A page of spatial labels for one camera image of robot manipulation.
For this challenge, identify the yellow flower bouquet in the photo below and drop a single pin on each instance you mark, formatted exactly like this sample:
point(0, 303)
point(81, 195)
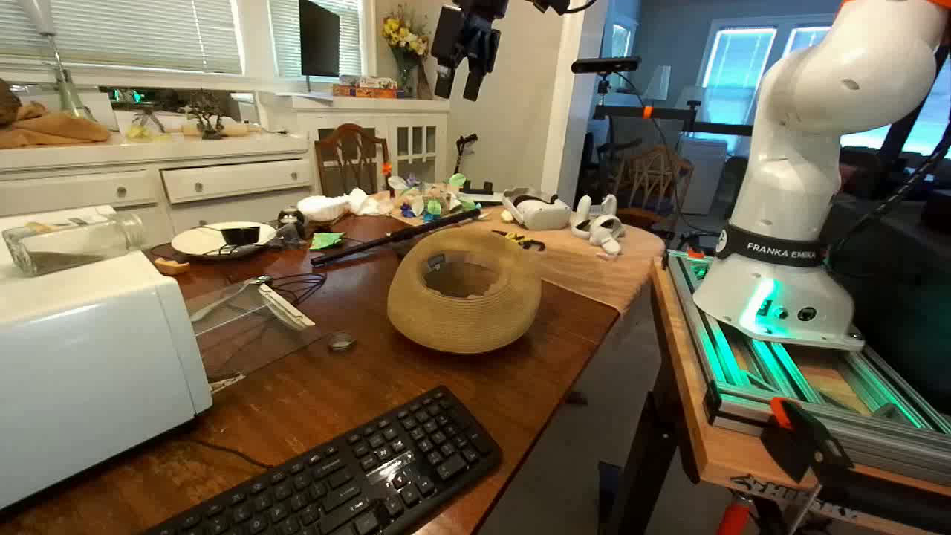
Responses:
point(405, 40)

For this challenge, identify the white drawer sideboard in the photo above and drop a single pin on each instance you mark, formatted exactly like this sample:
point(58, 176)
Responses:
point(228, 183)

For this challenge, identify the black computer keyboard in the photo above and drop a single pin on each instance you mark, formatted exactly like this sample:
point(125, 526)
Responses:
point(366, 476)

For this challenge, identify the black stereo camera bar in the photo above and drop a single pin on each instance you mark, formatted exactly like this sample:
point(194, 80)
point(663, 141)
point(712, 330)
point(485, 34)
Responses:
point(604, 63)

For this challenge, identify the dark wooden chair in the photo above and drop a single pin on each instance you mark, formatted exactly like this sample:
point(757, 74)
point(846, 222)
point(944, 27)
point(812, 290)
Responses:
point(348, 158)

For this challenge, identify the white toaster oven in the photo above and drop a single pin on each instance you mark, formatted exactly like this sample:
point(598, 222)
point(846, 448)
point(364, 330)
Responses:
point(90, 376)

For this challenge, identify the white glass-door cabinet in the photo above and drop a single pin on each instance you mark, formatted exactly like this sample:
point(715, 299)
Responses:
point(418, 143)

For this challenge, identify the clear glass dish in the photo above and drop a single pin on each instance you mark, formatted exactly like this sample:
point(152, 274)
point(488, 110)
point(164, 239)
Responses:
point(240, 330)

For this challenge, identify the black flat monitor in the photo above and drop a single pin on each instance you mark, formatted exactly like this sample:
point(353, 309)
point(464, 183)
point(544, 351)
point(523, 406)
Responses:
point(318, 40)

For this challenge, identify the aluminium extrusion base frame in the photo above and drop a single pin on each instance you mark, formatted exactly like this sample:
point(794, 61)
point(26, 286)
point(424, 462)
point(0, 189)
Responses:
point(754, 373)

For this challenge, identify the brown wicker chair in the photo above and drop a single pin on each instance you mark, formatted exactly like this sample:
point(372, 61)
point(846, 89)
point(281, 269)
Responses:
point(648, 183)

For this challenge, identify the white round plate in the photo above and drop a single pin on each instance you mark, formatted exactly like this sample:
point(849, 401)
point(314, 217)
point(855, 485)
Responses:
point(197, 241)

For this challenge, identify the long black stick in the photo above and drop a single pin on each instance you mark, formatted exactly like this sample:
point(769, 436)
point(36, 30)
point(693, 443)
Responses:
point(388, 241)

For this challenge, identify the white crumpled cloth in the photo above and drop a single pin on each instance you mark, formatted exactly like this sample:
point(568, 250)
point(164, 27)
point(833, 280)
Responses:
point(329, 207)

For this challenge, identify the tan straw hat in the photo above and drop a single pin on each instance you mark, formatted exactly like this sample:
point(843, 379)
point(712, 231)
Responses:
point(464, 321)

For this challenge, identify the black hanging gear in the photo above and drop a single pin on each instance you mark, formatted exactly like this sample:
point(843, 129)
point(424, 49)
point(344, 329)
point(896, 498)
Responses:
point(471, 40)

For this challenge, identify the green foil packet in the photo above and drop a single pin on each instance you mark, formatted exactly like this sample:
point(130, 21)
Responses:
point(329, 239)

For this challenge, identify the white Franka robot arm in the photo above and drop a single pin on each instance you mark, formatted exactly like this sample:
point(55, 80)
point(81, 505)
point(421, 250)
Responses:
point(822, 98)

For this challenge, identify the white VR controller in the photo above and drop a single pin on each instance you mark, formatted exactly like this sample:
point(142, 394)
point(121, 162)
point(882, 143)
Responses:
point(607, 226)
point(583, 214)

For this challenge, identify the wooden robot platform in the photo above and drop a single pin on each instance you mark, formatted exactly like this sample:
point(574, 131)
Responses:
point(693, 425)

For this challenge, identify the small grey metal piece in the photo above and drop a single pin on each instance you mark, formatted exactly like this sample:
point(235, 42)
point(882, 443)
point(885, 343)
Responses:
point(344, 343)

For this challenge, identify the black orange clamp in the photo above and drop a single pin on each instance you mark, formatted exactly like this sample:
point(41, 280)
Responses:
point(812, 448)

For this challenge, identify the white VR headset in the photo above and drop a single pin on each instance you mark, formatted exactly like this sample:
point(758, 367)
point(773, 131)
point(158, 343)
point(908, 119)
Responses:
point(543, 213)

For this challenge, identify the colourful small toys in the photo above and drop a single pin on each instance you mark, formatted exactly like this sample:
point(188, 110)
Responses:
point(433, 202)

